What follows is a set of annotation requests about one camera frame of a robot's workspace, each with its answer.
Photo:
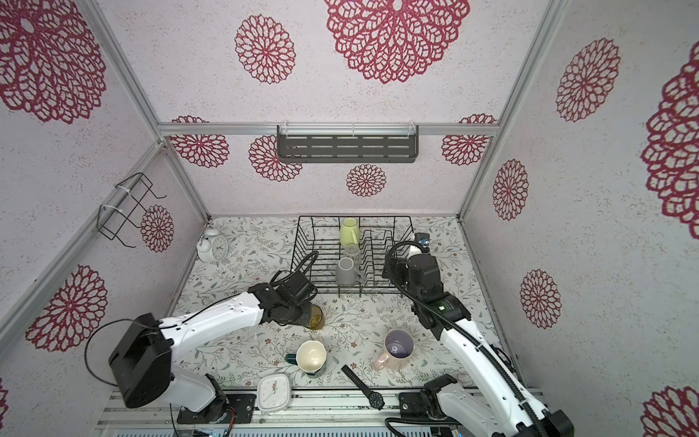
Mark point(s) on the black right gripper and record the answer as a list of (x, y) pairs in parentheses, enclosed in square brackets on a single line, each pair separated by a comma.
[(401, 262)]

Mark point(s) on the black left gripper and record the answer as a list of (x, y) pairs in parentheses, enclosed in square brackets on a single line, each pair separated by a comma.
[(306, 319)]

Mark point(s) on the amber glass cup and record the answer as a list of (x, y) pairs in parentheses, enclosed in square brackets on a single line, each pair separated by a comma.
[(317, 319)]

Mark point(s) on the clear glass cup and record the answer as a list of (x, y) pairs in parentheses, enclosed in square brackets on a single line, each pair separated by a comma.
[(353, 252)]

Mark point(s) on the grey cream mug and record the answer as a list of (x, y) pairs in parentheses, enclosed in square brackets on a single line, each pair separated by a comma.
[(347, 273)]

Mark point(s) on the light green mug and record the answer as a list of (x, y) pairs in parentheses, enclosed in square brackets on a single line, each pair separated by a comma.
[(349, 232)]

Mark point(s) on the black wire dish rack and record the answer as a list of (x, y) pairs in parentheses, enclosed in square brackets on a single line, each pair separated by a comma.
[(317, 249)]

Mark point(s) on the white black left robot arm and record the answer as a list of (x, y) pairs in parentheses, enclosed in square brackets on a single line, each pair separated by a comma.
[(144, 363)]

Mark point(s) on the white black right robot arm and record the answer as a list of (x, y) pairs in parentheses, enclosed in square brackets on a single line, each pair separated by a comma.
[(507, 407)]

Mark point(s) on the dark green cream mug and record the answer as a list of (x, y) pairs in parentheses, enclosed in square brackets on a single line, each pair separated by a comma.
[(310, 357)]

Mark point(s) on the pink lilac mug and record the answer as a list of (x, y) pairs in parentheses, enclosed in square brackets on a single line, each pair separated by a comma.
[(398, 347)]

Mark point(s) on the white square clock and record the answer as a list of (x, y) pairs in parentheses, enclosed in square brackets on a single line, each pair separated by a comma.
[(274, 393)]

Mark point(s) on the white twin-bell alarm clock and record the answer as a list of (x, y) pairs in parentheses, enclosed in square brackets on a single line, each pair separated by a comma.
[(212, 247)]

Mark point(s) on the black wristwatch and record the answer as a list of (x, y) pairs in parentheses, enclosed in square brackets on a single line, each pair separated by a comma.
[(376, 401)]

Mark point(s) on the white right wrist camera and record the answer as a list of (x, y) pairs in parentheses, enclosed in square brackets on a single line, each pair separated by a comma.
[(424, 240)]

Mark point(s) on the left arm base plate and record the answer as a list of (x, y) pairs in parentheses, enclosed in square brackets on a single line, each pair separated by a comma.
[(238, 409)]

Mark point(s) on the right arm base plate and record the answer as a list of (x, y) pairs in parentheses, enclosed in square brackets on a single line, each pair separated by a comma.
[(420, 405)]

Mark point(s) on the grey wall shelf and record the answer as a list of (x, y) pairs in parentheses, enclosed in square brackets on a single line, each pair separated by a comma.
[(305, 145)]

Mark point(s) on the black wire wall holder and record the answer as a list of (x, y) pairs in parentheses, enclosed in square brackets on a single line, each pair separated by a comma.
[(132, 193)]

